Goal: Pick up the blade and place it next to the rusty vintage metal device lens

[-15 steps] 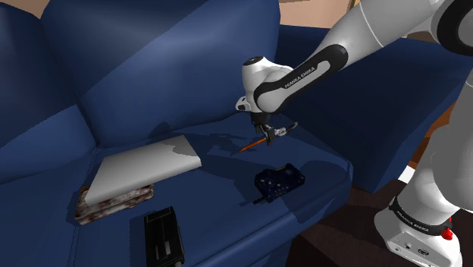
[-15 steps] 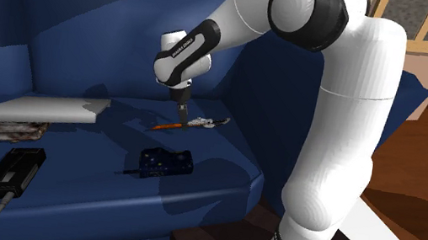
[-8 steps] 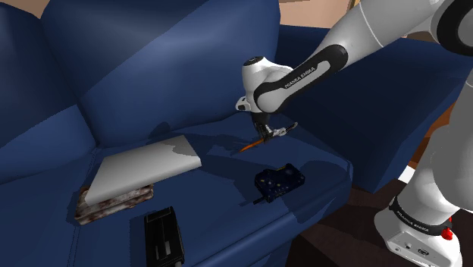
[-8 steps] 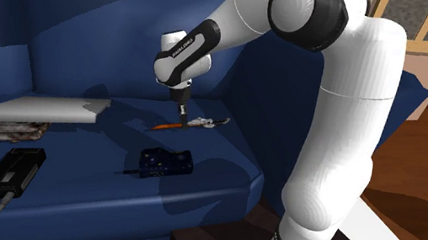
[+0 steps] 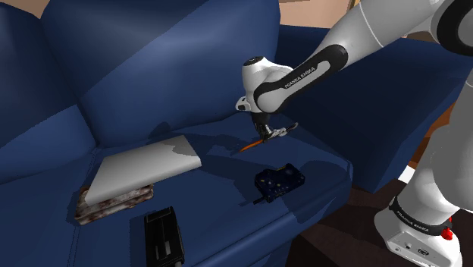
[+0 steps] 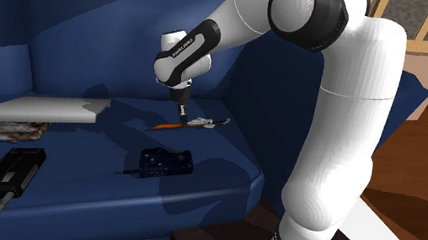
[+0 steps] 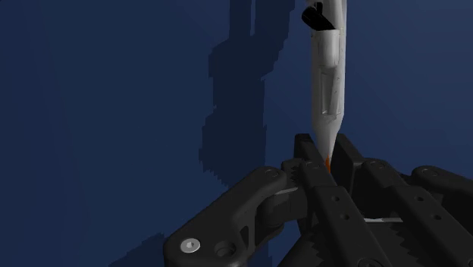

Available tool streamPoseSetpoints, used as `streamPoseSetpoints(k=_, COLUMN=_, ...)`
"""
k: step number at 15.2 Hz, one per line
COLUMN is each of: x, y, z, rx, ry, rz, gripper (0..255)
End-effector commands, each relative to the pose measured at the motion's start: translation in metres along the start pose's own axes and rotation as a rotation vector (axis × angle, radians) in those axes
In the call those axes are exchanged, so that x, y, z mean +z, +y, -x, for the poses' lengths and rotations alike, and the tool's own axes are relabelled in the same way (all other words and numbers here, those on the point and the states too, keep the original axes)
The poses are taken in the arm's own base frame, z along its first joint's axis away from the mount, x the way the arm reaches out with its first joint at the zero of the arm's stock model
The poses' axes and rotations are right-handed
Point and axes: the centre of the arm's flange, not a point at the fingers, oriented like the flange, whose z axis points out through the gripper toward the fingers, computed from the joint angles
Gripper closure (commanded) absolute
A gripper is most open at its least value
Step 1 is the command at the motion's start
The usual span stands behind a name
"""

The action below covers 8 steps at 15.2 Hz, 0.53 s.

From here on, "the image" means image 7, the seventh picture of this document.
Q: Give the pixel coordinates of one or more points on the white pen with orange tip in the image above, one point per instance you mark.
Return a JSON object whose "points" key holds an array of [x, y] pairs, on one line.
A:
{"points": [[329, 92]]}

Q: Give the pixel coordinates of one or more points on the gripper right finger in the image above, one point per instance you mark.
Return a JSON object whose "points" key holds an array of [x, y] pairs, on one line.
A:
{"points": [[414, 207]]}

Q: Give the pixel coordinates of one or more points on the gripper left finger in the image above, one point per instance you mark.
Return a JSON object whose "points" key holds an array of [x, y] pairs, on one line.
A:
{"points": [[236, 218]]}

